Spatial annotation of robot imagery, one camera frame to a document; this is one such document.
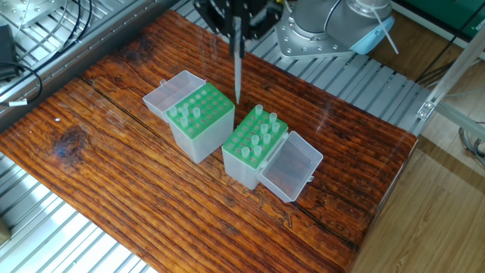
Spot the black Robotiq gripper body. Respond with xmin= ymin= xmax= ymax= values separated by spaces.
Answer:
xmin=212 ymin=0 xmax=274 ymax=30

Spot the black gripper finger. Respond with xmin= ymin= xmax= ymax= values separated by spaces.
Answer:
xmin=194 ymin=0 xmax=238 ymax=55
xmin=241 ymin=0 xmax=286 ymax=43

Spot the clear green-rack pipette tip box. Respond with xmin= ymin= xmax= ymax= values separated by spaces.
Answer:
xmin=222 ymin=105 xmax=324 ymax=204
xmin=142 ymin=71 xmax=236 ymax=165

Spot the black box device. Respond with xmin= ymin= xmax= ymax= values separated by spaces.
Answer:
xmin=0 ymin=25 xmax=17 ymax=79

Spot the aluminium frame post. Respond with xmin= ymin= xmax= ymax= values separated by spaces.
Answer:
xmin=415 ymin=30 xmax=485 ymax=141

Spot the thin black cable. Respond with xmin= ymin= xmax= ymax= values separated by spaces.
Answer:
xmin=0 ymin=62 xmax=46 ymax=103

